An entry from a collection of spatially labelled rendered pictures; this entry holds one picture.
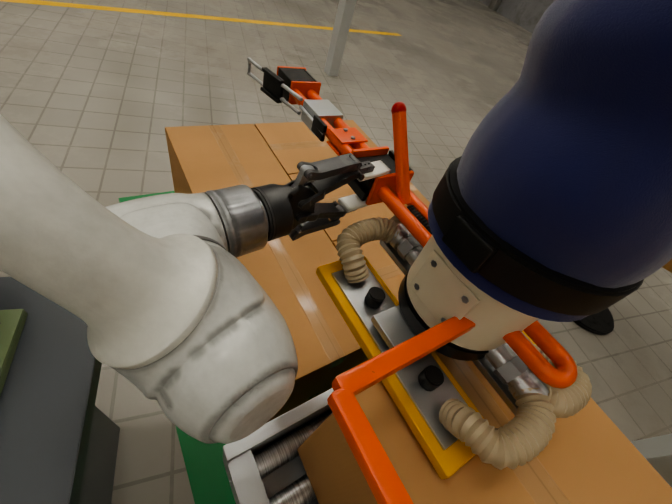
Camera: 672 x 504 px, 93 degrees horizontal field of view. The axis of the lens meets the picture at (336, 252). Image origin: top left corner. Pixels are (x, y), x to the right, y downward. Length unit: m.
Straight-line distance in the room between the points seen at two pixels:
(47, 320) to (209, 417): 0.59
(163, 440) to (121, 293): 1.23
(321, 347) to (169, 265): 0.75
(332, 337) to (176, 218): 0.70
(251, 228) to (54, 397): 0.46
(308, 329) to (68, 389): 0.54
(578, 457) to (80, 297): 0.64
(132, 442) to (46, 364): 0.75
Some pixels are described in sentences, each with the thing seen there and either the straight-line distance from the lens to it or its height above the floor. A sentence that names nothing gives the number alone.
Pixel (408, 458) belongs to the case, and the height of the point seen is 0.95.
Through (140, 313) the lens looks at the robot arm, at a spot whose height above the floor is 1.20.
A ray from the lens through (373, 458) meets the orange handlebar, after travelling 0.31.
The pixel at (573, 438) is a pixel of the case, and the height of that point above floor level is 0.95.
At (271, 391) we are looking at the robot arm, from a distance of 0.23.
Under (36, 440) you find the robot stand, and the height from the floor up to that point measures 0.75.
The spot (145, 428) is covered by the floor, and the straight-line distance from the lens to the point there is 1.45.
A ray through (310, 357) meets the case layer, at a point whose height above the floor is 0.54.
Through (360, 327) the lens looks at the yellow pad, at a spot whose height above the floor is 0.97.
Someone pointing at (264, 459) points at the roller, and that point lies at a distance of 0.85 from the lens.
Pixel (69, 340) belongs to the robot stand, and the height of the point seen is 0.75.
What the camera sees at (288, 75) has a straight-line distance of 0.82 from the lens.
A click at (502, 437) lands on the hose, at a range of 0.46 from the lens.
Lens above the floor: 1.39
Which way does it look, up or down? 47 degrees down
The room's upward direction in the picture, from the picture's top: 22 degrees clockwise
